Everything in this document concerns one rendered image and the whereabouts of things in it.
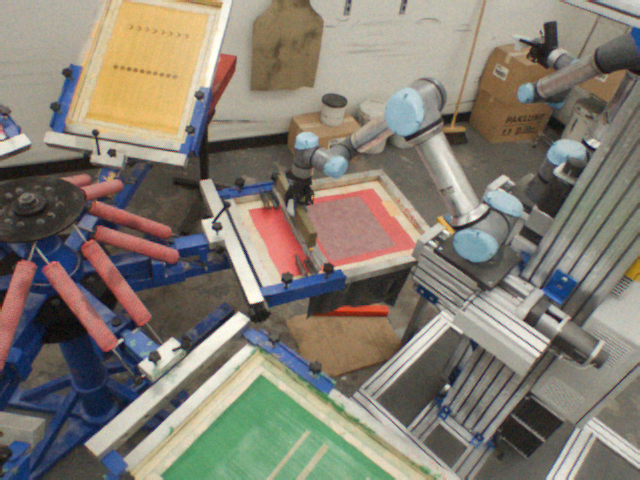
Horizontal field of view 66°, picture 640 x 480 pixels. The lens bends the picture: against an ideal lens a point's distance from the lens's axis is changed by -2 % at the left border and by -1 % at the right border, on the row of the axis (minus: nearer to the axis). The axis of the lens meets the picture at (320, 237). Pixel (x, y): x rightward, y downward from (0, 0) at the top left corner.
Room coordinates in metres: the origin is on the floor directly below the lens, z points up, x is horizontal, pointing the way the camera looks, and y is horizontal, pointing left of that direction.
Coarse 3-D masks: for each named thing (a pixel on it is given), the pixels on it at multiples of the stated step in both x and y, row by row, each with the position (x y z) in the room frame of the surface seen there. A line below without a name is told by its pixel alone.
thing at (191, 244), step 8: (176, 240) 1.25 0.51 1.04; (184, 240) 1.25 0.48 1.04; (192, 240) 1.26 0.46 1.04; (200, 240) 1.27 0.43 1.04; (176, 248) 1.21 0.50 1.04; (184, 248) 1.22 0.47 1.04; (192, 248) 1.23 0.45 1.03; (200, 248) 1.24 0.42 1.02; (208, 248) 1.26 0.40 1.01; (184, 256) 1.21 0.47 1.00
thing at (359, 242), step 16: (352, 224) 1.61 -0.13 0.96; (368, 224) 1.63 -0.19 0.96; (384, 224) 1.65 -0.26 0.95; (288, 240) 1.44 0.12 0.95; (320, 240) 1.47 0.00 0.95; (336, 240) 1.49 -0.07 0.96; (352, 240) 1.51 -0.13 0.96; (368, 240) 1.53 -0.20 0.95; (384, 240) 1.54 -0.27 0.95; (400, 240) 1.56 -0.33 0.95; (272, 256) 1.34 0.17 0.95; (288, 256) 1.35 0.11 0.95; (304, 256) 1.37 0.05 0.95; (336, 256) 1.40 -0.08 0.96; (352, 256) 1.42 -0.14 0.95; (368, 256) 1.43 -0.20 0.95
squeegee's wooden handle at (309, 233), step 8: (280, 176) 1.60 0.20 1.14; (280, 184) 1.57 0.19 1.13; (288, 184) 1.56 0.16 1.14; (280, 192) 1.56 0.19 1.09; (296, 208) 1.43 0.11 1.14; (296, 216) 1.41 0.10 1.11; (304, 216) 1.39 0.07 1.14; (304, 224) 1.35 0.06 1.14; (312, 224) 1.35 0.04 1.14; (304, 232) 1.34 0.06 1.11; (312, 232) 1.31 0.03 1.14; (312, 240) 1.31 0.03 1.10
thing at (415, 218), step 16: (352, 176) 1.90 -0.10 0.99; (368, 176) 1.93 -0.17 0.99; (384, 176) 1.95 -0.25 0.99; (400, 192) 1.85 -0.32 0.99; (400, 208) 1.77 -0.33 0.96; (240, 224) 1.44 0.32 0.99; (416, 224) 1.66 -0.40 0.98; (240, 240) 1.37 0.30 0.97; (256, 256) 1.29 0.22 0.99; (256, 272) 1.21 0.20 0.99; (352, 272) 1.30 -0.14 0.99; (368, 272) 1.31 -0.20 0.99; (384, 272) 1.35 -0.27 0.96
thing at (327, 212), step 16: (352, 192) 1.83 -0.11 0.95; (368, 192) 1.85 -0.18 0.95; (256, 208) 1.60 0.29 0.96; (272, 208) 1.62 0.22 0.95; (320, 208) 1.67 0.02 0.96; (336, 208) 1.69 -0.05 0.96; (352, 208) 1.71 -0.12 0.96; (368, 208) 1.73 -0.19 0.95; (384, 208) 1.76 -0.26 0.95; (256, 224) 1.50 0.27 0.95; (272, 224) 1.52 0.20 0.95; (288, 224) 1.53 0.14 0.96; (320, 224) 1.57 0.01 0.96; (336, 224) 1.59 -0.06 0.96; (272, 240) 1.42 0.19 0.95
